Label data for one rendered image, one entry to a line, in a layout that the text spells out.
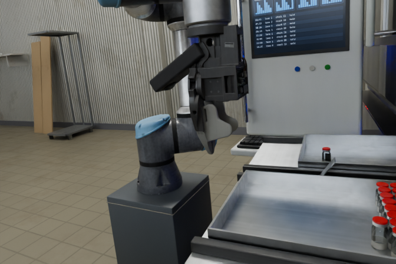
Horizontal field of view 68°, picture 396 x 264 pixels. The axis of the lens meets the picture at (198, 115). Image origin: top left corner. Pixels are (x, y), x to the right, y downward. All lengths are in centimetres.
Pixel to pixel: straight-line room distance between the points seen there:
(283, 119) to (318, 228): 87
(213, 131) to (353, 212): 32
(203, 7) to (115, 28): 507
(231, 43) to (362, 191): 44
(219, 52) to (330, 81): 93
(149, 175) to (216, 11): 62
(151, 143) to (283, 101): 70
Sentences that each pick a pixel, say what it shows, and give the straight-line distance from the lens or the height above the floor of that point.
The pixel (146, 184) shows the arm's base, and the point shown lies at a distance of 96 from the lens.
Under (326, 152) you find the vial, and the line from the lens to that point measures 86.
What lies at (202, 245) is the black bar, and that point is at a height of 90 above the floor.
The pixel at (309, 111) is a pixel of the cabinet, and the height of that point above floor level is 92.
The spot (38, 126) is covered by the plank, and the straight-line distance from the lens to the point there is 678.
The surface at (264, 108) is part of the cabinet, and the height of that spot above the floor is 94.
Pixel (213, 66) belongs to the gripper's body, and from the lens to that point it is 47.
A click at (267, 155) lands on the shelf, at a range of 94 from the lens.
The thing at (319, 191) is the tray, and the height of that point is 88.
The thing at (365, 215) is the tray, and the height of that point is 88.
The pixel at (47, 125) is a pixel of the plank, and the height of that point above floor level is 16.
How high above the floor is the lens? 119
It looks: 11 degrees down
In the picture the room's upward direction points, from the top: 5 degrees counter-clockwise
